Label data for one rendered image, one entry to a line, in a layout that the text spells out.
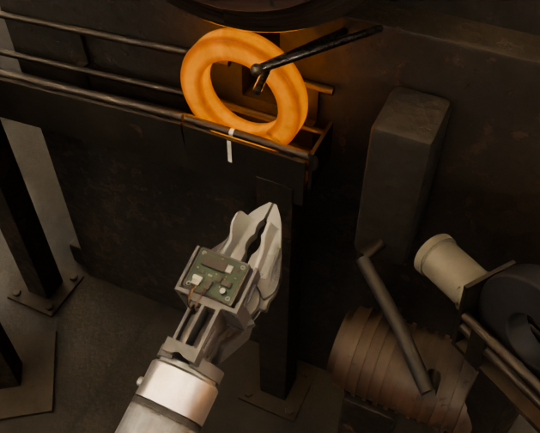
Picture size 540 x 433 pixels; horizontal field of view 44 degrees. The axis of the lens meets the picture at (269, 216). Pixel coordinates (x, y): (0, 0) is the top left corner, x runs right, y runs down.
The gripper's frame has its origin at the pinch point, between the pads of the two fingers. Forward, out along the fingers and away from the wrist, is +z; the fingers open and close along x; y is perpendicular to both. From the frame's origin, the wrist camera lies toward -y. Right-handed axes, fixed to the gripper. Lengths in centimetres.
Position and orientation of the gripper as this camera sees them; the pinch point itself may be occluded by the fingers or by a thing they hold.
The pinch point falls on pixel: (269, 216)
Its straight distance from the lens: 77.2
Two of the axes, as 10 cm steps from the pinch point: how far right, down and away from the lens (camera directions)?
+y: -1.1, -4.4, -8.9
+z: 4.1, -8.4, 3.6
